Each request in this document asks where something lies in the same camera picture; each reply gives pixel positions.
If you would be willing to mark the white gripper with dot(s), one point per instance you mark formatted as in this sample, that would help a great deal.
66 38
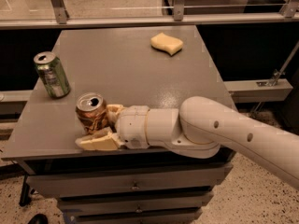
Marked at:
132 125

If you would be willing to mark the orange soda can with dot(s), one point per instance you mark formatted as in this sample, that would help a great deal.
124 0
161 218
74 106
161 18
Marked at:
91 109

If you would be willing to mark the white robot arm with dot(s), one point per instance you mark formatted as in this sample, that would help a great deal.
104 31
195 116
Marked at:
198 129

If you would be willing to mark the green soda can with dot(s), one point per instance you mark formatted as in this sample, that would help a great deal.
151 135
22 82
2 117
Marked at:
52 74

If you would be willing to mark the grey drawer cabinet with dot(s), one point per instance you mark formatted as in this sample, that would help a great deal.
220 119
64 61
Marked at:
151 186

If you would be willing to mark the yellow sponge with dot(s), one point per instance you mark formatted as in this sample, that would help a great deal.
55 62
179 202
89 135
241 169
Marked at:
166 43

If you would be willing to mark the black cabinet leg stand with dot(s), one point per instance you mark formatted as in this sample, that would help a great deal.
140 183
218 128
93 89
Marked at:
25 193

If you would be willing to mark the black shoe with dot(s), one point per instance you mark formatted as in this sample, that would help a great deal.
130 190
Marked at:
38 219

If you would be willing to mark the grey metal railing frame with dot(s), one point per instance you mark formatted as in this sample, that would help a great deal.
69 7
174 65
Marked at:
245 41

